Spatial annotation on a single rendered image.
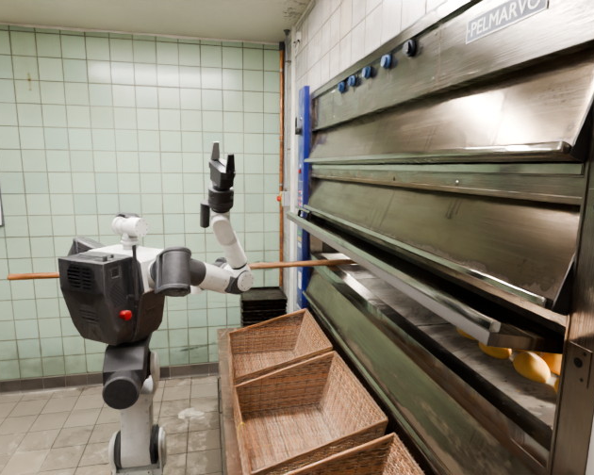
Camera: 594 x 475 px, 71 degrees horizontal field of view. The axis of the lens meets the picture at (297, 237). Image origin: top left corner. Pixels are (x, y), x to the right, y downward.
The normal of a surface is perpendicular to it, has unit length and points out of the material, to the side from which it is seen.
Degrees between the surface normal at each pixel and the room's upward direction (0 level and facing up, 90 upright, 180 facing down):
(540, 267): 70
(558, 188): 90
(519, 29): 90
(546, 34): 90
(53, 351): 90
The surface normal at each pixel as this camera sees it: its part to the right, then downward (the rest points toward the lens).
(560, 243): -0.92, -0.31
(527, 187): -0.98, 0.03
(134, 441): 0.19, -0.18
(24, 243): 0.22, 0.16
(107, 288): 0.92, 0.07
